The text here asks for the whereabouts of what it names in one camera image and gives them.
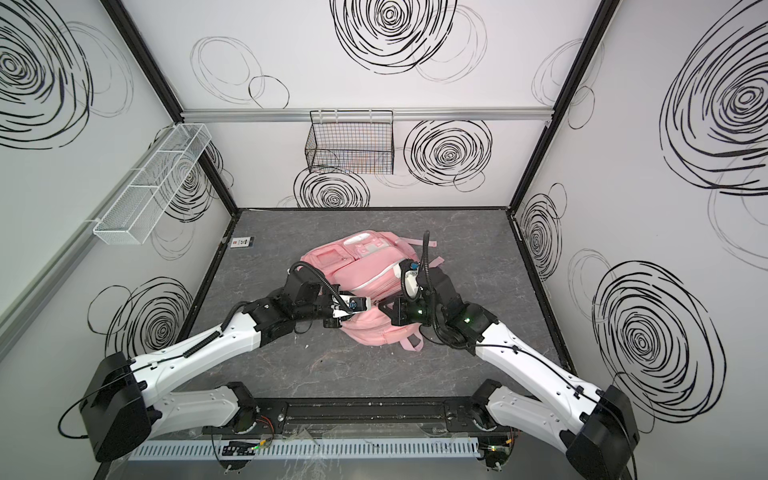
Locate pink student backpack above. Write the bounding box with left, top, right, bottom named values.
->
left=301, top=230, right=424, bottom=352

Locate clear lead refill box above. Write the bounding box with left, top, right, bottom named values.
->
left=230, top=237, right=254, bottom=248

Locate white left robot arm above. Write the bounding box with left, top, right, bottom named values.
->
left=74, top=266, right=369, bottom=463

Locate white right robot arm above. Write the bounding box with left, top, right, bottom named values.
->
left=379, top=260, right=640, bottom=479

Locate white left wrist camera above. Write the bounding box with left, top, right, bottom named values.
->
left=331, top=295, right=370, bottom=321

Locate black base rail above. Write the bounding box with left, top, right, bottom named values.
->
left=122, top=392, right=607, bottom=436

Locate black wire basket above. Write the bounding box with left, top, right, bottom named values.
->
left=304, top=120, right=395, bottom=175

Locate white mesh wall shelf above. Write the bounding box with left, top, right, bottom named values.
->
left=93, top=123, right=212, bottom=246

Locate aluminium wall rail back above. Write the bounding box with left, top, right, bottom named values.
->
left=181, top=106, right=554, bottom=123

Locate aluminium wall rail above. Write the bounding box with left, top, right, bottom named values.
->
left=1, top=123, right=178, bottom=360
left=181, top=106, right=554, bottom=123

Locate grey slotted cable duct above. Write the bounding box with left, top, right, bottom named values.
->
left=129, top=437, right=481, bottom=461

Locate aluminium wall rail left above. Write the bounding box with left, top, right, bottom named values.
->
left=1, top=123, right=178, bottom=360

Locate black frame post right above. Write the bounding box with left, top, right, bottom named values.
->
left=508, top=0, right=620, bottom=214

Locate black aluminium frame post left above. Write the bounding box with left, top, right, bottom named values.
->
left=100, top=0, right=239, bottom=217

